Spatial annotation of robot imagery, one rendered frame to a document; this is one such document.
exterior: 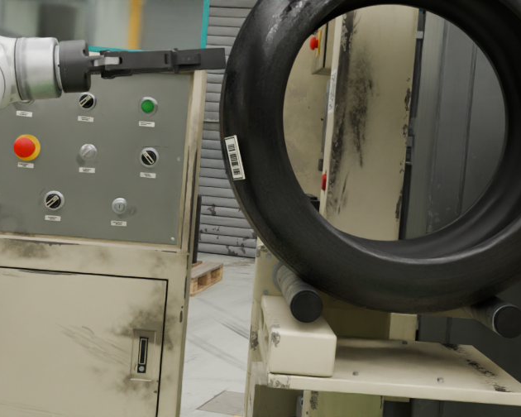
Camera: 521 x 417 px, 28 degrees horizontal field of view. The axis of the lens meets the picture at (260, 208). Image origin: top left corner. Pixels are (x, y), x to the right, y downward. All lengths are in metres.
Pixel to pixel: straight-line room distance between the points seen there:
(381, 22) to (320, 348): 0.62
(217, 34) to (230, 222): 1.99
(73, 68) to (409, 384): 0.64
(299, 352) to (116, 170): 0.77
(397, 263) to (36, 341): 0.87
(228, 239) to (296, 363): 9.59
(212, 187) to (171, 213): 9.01
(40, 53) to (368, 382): 0.65
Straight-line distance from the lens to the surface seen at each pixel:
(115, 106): 2.07
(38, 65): 1.50
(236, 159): 1.41
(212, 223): 11.05
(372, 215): 1.78
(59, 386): 2.08
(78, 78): 1.51
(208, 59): 1.52
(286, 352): 1.42
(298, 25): 1.42
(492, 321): 1.47
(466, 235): 1.72
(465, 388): 1.47
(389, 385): 1.44
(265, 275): 1.75
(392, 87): 1.79
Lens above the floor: 1.10
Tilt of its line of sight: 3 degrees down
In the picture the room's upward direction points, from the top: 5 degrees clockwise
